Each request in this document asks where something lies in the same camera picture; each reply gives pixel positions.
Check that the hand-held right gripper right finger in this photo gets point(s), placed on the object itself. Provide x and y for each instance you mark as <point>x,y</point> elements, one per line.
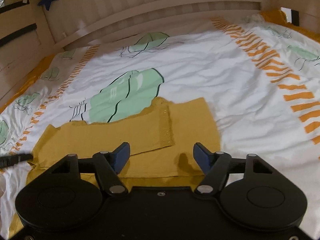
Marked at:
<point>200,155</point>

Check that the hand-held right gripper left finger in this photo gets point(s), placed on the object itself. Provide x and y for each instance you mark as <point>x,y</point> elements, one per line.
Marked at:
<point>123,155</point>

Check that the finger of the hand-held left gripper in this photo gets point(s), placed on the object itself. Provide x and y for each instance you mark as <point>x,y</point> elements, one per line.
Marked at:
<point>15,159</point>

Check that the mustard yellow knit garment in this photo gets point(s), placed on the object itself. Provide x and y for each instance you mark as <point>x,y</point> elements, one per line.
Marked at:
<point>150,135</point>

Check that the white printed blanket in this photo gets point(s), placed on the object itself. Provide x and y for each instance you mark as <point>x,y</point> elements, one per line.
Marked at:
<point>200,80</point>

